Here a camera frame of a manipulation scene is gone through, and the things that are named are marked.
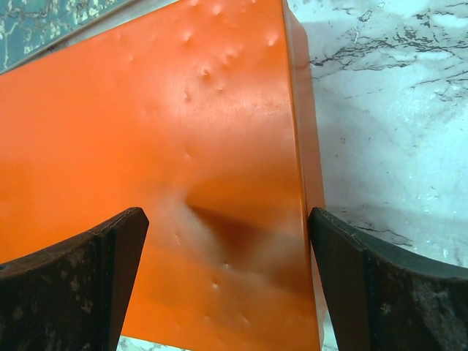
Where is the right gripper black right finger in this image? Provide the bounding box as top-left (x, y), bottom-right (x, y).
top-left (309, 208), bottom-right (467, 350)

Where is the orange metal tin lid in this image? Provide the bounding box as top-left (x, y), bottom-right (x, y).
top-left (1, 1), bottom-right (324, 350)

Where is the floral dark serving tray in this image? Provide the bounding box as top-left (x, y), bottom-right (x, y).
top-left (1, 0), bottom-right (128, 73)

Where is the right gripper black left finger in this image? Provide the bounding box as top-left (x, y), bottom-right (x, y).
top-left (1, 207), bottom-right (149, 350)

